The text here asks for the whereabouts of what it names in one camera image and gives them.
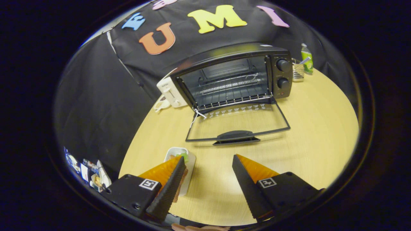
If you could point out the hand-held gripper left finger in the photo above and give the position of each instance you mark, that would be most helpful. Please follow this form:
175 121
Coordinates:
168 192

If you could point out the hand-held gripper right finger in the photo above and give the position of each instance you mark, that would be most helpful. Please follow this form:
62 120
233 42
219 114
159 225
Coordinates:
252 192

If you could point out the white bread sandwich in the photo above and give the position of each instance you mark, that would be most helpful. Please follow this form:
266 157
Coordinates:
183 179

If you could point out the black toaster oven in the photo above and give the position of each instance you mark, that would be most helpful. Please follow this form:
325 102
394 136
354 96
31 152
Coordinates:
224 53

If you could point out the white food plate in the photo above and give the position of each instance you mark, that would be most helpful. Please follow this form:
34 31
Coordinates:
191 163

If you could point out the white pop-up toaster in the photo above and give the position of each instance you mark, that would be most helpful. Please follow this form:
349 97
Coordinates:
168 91

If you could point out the pile of assorted packets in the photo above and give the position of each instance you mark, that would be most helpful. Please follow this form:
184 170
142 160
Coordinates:
93 175

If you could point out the clear glass cup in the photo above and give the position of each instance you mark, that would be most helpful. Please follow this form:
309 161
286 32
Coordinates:
298 72

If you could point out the green drink bottle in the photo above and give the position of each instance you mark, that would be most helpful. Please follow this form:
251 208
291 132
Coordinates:
307 61

